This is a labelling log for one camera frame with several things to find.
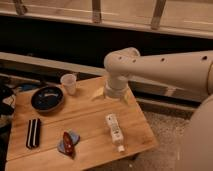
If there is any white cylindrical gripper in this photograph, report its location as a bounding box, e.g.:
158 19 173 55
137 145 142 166
92 76 129 105

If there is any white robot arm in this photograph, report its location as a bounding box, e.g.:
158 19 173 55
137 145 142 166
94 47 213 171

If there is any dark ceramic bowl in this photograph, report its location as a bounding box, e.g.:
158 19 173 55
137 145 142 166
31 86 64 112

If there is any red pocket knife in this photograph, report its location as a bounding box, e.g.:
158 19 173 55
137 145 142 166
63 132 74 155

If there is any wooden folding table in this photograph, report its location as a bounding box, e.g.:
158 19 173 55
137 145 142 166
5 77 157 171

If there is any black white striped case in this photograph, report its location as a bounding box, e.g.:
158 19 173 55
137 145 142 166
26 118 41 149

